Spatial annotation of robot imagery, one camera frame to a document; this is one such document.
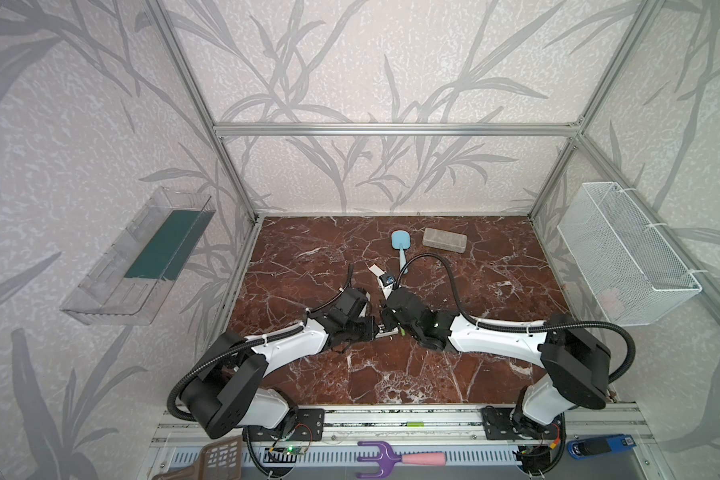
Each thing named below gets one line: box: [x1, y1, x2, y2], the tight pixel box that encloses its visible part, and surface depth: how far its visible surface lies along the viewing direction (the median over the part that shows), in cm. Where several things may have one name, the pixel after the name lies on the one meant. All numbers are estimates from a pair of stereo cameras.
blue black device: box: [567, 434, 637, 460], surface depth 70 cm
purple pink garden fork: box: [356, 442, 447, 479], surface depth 71 cm
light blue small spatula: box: [391, 230, 411, 274], surface depth 114 cm
